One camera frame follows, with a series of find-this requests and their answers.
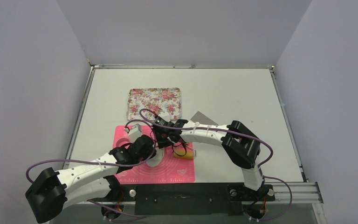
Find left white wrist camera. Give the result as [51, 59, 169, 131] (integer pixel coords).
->
[124, 124, 142, 143]

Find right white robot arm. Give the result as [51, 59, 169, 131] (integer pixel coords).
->
[152, 118, 263, 199]

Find wooden dough roller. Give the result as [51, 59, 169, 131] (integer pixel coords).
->
[172, 145, 196, 161]

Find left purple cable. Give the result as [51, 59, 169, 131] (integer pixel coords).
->
[25, 119, 158, 184]

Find metal ring cutter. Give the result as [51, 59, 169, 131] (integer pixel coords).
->
[115, 138, 132, 148]

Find pink silicone baking mat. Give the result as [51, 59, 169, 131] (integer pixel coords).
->
[108, 124, 196, 183]

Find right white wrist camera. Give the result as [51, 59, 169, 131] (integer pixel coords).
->
[158, 111, 171, 122]

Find floral tray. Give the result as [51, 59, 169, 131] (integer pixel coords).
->
[126, 87, 182, 120]

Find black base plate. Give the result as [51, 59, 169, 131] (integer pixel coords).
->
[96, 183, 275, 216]

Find white dough piece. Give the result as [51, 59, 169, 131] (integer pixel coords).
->
[146, 148, 165, 167]

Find aluminium front rail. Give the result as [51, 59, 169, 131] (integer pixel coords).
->
[44, 182, 324, 205]

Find metal spatula wooden handle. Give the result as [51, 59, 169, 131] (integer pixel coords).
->
[190, 111, 218, 126]

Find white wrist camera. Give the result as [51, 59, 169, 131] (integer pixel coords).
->
[124, 124, 142, 143]
[158, 111, 171, 122]

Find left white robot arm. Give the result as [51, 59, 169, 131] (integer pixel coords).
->
[25, 134, 155, 224]

